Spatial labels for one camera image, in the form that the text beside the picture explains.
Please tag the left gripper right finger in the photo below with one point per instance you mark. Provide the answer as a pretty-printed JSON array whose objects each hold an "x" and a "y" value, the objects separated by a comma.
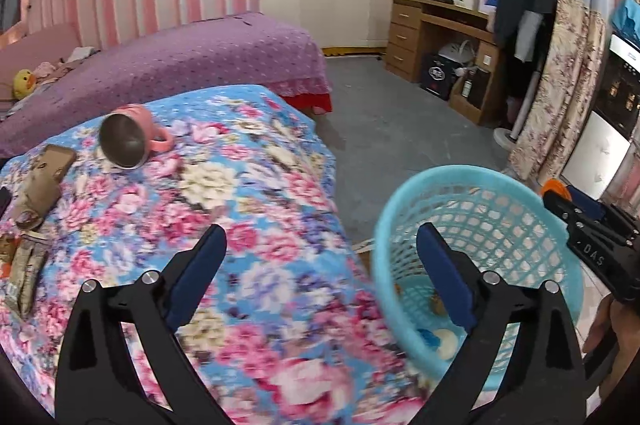
[{"x": 545, "y": 378}]

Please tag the orange ball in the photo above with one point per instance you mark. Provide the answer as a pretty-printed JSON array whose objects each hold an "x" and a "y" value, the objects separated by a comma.
[{"x": 555, "y": 192}]

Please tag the wooden desk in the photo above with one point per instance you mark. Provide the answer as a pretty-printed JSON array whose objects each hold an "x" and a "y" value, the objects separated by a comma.
[{"x": 420, "y": 29}]

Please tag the floral blue quilt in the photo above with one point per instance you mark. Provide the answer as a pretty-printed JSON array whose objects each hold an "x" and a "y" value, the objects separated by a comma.
[{"x": 212, "y": 285}]

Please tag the pink headboard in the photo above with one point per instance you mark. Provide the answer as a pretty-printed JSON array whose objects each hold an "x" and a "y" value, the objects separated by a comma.
[{"x": 52, "y": 45}]

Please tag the pink steel-lined mug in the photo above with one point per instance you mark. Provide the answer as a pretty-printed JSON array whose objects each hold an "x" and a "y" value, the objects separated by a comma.
[{"x": 129, "y": 135}]

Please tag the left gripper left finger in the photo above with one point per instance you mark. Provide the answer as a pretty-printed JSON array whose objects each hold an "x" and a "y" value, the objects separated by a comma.
[{"x": 96, "y": 381}]

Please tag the black box under desk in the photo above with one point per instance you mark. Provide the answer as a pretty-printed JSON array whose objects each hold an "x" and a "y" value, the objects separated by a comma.
[{"x": 438, "y": 75}]

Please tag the newspaper wrapper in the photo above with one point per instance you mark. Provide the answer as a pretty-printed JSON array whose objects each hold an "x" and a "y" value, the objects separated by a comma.
[{"x": 30, "y": 256}]

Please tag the yellow duck plush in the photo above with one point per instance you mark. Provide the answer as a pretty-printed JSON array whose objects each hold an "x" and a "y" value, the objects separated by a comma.
[{"x": 24, "y": 84}]

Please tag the light blue plastic basket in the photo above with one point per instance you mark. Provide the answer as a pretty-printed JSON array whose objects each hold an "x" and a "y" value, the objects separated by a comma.
[{"x": 497, "y": 221}]

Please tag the tan slipper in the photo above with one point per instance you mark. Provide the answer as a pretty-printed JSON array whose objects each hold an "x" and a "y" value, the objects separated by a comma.
[{"x": 40, "y": 193}]

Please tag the purple polka-dot bed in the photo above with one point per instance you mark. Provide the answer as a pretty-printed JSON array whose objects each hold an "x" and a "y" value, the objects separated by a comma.
[{"x": 243, "y": 49}]

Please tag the brown paper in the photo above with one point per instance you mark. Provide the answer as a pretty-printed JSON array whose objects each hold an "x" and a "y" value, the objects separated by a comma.
[{"x": 437, "y": 305}]

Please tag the floral curtain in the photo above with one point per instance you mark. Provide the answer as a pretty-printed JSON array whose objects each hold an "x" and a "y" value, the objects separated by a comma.
[{"x": 564, "y": 93}]

